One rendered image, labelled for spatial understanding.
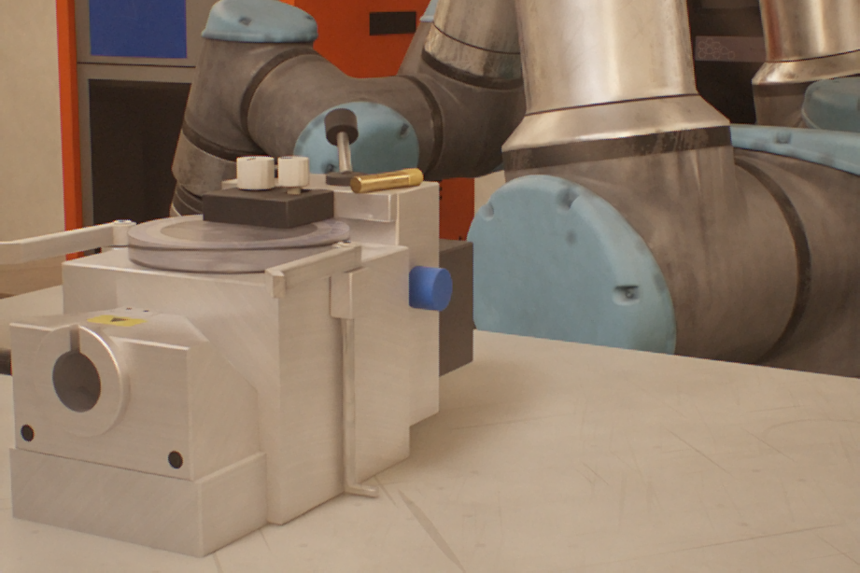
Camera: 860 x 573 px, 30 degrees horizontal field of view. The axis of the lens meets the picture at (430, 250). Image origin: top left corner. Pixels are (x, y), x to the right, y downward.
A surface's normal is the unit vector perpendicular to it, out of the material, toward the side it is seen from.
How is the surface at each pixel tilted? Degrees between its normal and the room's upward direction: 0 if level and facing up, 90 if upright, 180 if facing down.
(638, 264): 67
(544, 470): 0
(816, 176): 89
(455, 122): 76
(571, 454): 0
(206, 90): 94
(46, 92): 90
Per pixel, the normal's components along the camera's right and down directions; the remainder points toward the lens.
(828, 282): 0.67, 0.24
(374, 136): 0.54, 0.54
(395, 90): 0.39, -0.74
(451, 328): 0.88, 0.08
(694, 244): 0.56, -0.13
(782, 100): -0.73, 0.25
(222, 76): -0.69, -0.01
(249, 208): -0.48, 0.15
